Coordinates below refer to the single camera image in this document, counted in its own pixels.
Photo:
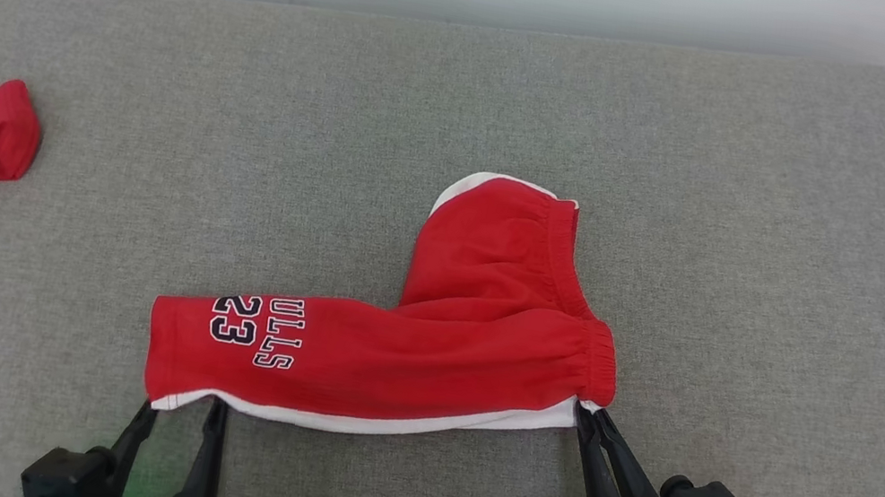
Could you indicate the red white basketball shorts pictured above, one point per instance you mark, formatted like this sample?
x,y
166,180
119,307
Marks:
x,y
433,356

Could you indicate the grey fabric sofa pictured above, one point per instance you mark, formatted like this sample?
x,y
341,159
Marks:
x,y
459,151

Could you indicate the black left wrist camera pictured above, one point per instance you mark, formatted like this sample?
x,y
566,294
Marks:
x,y
65,478

